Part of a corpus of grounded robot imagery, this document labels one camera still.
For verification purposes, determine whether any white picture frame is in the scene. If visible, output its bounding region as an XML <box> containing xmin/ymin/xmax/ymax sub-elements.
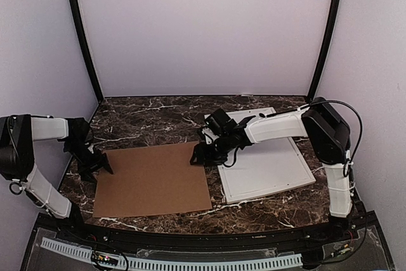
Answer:
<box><xmin>203</xmin><ymin>107</ymin><xmax>317</xmax><ymax>204</ymax></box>

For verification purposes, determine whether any small green circuit board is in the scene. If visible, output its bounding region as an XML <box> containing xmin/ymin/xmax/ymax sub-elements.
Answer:
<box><xmin>91</xmin><ymin>252</ymin><xmax>119</xmax><ymax>267</ymax></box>

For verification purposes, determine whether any brown cardboard backing board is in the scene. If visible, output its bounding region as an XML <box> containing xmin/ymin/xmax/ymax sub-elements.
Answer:
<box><xmin>93</xmin><ymin>142</ymin><xmax>212</xmax><ymax>218</ymax></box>

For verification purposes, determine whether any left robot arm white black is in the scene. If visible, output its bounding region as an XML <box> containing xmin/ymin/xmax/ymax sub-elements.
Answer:
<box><xmin>1</xmin><ymin>114</ymin><xmax>113</xmax><ymax>243</ymax></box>

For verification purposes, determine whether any black corner post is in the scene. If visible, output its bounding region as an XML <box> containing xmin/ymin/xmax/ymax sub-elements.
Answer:
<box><xmin>306</xmin><ymin>0</ymin><xmax>340</xmax><ymax>102</ymax></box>
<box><xmin>69</xmin><ymin>0</ymin><xmax>104</xmax><ymax>103</ymax></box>

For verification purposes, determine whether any white slotted cable duct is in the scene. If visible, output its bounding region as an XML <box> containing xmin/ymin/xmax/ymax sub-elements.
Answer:
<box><xmin>41</xmin><ymin>237</ymin><xmax>303</xmax><ymax>271</ymax></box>

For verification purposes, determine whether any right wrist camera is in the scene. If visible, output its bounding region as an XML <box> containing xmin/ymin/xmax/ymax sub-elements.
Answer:
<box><xmin>197</xmin><ymin>108</ymin><xmax>237</xmax><ymax>142</ymax></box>

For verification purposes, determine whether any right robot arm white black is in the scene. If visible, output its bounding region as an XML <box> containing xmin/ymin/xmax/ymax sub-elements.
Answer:
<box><xmin>190</xmin><ymin>98</ymin><xmax>356</xmax><ymax>242</ymax></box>

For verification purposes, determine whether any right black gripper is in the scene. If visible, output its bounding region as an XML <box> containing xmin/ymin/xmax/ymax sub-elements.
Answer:
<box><xmin>190</xmin><ymin>133</ymin><xmax>232</xmax><ymax>166</ymax></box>

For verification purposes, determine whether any right black corner post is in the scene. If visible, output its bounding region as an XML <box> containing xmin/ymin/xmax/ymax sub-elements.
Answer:
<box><xmin>306</xmin><ymin>0</ymin><xmax>340</xmax><ymax>102</ymax></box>

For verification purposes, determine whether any black front rail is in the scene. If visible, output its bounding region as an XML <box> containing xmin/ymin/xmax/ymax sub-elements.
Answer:
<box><xmin>43</xmin><ymin>220</ymin><xmax>360</xmax><ymax>253</ymax></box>

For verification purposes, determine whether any left black corner post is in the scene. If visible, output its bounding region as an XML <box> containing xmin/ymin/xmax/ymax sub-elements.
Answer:
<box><xmin>69</xmin><ymin>0</ymin><xmax>104</xmax><ymax>103</ymax></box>

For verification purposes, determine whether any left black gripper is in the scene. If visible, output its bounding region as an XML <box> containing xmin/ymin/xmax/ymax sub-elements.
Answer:
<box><xmin>64</xmin><ymin>141</ymin><xmax>114</xmax><ymax>183</ymax></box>

